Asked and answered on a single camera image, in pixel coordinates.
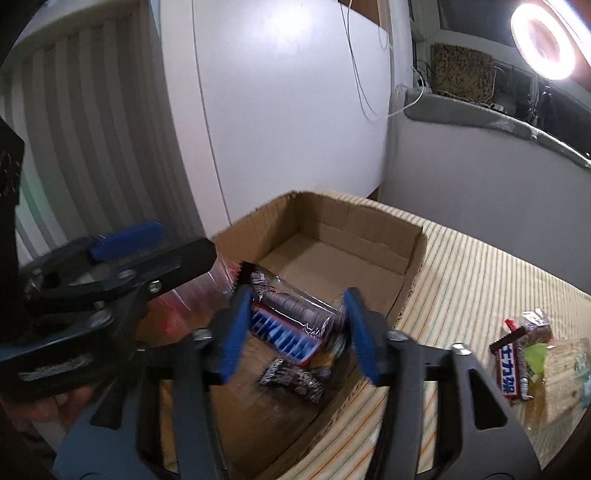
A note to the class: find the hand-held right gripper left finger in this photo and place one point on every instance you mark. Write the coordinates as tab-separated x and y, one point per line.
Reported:
238	332

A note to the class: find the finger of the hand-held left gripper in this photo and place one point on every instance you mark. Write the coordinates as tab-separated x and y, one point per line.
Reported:
184	261
129	237

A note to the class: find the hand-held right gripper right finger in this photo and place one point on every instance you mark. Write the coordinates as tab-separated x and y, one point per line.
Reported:
364	341

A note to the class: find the clear red candy bag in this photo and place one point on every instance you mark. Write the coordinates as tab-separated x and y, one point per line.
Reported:
184	309

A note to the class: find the brown chocolate bar packet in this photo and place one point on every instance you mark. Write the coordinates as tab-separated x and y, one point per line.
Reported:
286	323

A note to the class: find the small black candy wrapper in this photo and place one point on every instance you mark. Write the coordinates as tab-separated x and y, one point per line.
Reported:
295	378

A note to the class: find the brown cardboard box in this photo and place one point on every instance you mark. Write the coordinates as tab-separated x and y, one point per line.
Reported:
332	249

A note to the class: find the dark bar with white letters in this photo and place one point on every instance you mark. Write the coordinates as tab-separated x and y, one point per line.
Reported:
510	374

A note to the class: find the brown cake packet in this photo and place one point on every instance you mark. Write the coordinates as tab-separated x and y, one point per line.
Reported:
535	330

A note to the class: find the clear wafer packet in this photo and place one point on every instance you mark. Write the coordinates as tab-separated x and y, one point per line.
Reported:
565	383

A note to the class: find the person's left hand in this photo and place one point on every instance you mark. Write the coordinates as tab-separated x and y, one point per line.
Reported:
51	410

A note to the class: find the white wardrobe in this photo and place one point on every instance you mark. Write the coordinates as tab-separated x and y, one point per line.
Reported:
277	115

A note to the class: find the grey windowsill cover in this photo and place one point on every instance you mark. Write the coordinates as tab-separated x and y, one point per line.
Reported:
461	115

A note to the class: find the white power strip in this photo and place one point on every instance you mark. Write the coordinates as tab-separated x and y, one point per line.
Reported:
420	83

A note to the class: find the patterned cushion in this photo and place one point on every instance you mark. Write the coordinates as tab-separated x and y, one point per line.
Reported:
461	74

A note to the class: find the black tripod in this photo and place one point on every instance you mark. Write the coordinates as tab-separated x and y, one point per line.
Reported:
549	106

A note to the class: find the wooden open shelf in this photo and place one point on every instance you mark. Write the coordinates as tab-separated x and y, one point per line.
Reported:
364	9

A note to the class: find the white framed window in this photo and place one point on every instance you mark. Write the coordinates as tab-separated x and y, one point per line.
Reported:
475	16

